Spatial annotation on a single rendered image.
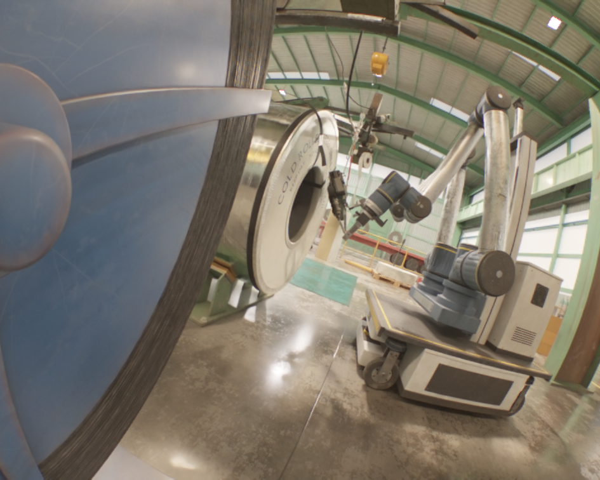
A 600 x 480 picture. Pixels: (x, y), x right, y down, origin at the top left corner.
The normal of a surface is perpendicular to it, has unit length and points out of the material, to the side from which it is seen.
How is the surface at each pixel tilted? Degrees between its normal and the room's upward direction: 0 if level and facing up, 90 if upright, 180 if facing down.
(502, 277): 90
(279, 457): 0
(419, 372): 90
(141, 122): 90
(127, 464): 0
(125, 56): 90
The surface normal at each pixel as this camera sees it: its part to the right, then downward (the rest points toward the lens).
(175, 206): 0.94, 0.33
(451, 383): -0.18, 0.00
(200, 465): 0.33, -0.94
